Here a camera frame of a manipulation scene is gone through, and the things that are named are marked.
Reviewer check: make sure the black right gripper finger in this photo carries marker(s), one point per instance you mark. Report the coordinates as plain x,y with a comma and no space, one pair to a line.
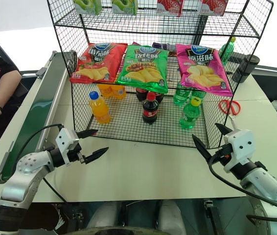
223,129
202,149

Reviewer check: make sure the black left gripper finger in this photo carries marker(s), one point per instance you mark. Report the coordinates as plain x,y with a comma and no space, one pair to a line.
95,155
87,133

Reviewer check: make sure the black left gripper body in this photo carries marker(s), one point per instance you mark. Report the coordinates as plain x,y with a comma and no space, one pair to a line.
76,153

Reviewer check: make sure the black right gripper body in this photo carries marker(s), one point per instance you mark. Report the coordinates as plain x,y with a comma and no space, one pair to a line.
223,153

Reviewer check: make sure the person's bare forearm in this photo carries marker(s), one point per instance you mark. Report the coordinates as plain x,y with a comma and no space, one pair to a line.
7,85

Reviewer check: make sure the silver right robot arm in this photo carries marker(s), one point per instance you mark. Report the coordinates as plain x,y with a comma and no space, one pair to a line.
268,183

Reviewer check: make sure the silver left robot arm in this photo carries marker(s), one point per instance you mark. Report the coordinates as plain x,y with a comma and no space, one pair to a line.
28,166

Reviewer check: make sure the green conveyor belt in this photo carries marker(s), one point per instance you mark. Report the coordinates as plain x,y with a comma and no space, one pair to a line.
40,110

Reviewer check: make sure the orange soda bottle blue cap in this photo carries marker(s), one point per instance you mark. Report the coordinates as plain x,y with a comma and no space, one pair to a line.
99,110

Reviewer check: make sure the green soda bottle yellow cap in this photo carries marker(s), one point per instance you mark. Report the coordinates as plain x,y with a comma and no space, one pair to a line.
190,116

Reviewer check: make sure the magenta potato chips bag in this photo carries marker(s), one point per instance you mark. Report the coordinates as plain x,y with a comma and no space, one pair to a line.
203,71

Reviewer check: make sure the grey rounded shape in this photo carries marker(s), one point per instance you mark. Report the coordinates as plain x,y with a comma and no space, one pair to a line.
104,216
170,215

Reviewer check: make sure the black tumbler cup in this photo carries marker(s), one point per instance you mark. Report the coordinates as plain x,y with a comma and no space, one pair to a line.
245,67

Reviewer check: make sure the cola bottle red cap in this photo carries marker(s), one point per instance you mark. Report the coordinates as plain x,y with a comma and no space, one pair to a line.
150,110

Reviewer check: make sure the red potato chips bag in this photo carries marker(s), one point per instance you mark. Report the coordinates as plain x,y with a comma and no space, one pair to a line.
99,63

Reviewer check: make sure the green cactus-shaped bottle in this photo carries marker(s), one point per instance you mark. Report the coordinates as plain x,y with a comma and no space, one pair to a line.
227,51

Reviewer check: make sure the green potato chips bag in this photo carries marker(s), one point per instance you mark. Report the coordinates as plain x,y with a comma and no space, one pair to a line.
144,68

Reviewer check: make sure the purple snack packet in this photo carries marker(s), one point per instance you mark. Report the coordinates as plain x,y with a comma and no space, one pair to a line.
161,46

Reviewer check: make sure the red strawberry drink carton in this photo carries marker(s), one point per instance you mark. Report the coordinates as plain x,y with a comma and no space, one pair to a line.
214,7
170,7

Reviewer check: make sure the green apple drink carton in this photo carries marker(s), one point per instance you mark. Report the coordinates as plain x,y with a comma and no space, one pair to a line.
87,6
125,7

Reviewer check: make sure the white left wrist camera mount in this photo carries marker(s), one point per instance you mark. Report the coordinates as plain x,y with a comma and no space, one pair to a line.
66,140

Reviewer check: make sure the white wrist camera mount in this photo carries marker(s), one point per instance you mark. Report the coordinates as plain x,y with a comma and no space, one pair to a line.
66,140
240,144

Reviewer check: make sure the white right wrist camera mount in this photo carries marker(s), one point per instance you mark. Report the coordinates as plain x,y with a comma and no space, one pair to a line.
240,144

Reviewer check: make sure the black table leg bracket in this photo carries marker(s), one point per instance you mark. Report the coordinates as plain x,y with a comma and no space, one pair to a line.
212,213

